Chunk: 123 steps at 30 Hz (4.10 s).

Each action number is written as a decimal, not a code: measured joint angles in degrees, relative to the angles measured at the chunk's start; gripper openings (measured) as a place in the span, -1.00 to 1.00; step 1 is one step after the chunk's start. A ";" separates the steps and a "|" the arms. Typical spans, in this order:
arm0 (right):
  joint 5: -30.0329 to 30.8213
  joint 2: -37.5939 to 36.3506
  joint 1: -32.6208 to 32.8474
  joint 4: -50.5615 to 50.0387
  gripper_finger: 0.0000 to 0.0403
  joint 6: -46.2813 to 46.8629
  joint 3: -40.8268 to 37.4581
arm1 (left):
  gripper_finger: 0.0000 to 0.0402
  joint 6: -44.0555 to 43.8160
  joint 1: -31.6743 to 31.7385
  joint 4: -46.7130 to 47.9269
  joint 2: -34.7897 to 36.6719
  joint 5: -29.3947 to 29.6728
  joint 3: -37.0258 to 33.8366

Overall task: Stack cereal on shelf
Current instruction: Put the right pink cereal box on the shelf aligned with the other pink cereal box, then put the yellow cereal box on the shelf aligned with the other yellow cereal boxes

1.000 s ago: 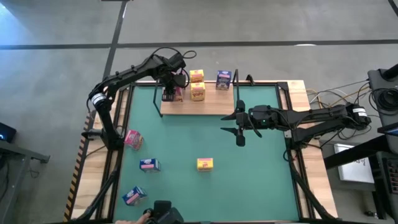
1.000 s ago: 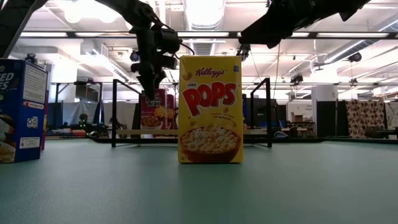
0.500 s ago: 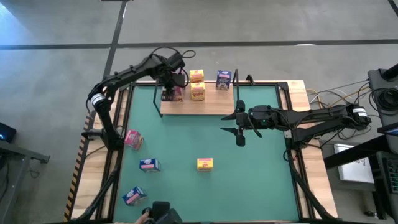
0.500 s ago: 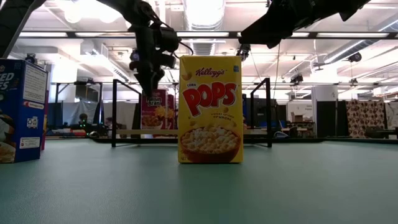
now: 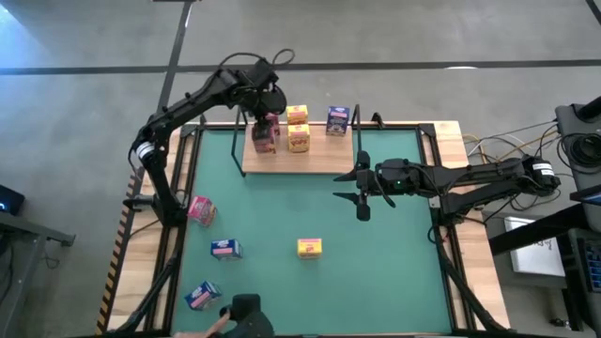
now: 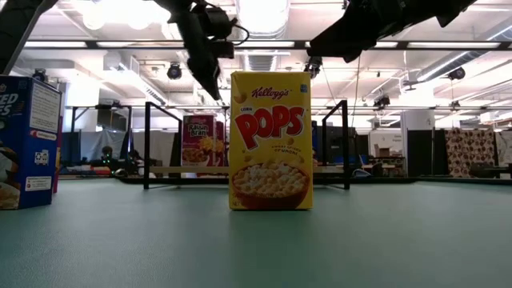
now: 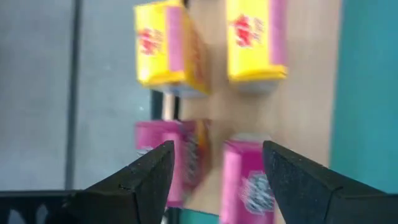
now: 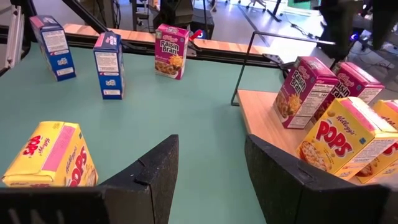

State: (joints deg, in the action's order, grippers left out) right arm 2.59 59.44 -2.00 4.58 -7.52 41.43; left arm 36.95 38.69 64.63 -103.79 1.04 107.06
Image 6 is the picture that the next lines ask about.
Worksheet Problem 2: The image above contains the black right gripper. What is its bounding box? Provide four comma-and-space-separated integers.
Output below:
306, 0, 405, 64

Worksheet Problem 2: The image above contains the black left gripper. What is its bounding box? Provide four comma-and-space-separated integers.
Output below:
170, 0, 238, 102

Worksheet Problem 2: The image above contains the yellow Corn Pops cereal box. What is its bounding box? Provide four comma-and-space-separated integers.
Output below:
229, 70, 314, 212

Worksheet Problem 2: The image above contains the black ceiling spotlight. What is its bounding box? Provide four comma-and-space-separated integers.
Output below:
166, 62, 183, 81
31, 67, 50, 84
447, 66, 467, 82

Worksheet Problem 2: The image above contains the black overhead light bar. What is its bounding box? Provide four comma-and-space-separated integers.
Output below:
23, 38, 512, 51

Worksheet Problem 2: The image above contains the black cabinet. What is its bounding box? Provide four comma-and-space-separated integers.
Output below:
331, 126, 371, 165

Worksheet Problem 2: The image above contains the grey curtain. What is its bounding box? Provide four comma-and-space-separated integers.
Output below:
79, 130, 125, 163

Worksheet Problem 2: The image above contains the person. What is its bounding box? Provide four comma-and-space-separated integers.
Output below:
98, 146, 116, 167

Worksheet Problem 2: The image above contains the brown patterned partition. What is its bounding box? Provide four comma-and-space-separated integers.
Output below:
444, 127, 497, 179

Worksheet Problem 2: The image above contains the green table mat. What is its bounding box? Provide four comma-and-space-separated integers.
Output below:
0, 175, 512, 288

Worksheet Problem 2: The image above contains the black hanging camera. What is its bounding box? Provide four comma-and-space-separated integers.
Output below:
303, 55, 324, 80

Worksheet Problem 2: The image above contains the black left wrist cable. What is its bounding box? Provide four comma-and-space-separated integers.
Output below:
233, 22, 250, 46

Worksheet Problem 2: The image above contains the black table frame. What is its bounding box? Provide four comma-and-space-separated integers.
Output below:
119, 177, 512, 186

